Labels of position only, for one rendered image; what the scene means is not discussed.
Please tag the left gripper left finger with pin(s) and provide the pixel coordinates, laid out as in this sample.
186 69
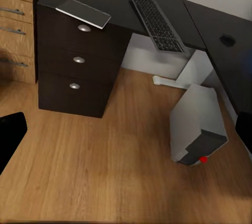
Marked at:
13 128

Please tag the notebook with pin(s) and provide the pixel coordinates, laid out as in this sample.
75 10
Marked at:
84 12

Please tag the keyboard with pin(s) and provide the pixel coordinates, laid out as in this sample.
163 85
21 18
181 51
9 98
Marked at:
162 33

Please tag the mouse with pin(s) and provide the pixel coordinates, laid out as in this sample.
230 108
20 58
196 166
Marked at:
229 38

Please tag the cabinet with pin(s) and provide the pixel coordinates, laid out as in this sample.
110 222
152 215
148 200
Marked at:
77 63
18 40

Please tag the desktop computer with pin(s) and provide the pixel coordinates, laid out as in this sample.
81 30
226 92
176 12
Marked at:
197 129

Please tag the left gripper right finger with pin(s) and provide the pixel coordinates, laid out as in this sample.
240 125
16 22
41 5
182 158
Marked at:
244 128

